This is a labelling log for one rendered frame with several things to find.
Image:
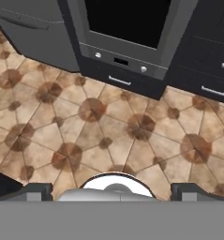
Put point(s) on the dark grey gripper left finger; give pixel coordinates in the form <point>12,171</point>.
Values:
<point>38,190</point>

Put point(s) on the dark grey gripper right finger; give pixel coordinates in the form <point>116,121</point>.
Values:
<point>185,190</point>

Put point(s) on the grey fridge drawer front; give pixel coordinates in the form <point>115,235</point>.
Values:
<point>38,43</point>

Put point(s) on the grey fridge door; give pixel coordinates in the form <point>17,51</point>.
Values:
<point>26,7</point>

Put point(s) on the white round thing black rim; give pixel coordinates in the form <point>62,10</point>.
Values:
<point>116,182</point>

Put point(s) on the black drawer under oven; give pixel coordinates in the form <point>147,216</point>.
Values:
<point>141,89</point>

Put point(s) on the black cupboard drawer front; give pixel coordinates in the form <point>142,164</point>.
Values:
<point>204,56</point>
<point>191,79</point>

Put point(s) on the silver oven knob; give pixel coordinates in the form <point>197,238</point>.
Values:
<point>143,69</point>
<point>98,55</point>

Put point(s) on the grey oven with black window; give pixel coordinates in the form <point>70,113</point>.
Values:
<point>166,47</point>

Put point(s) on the black cupboard door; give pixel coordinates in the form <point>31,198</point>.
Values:
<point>215,18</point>

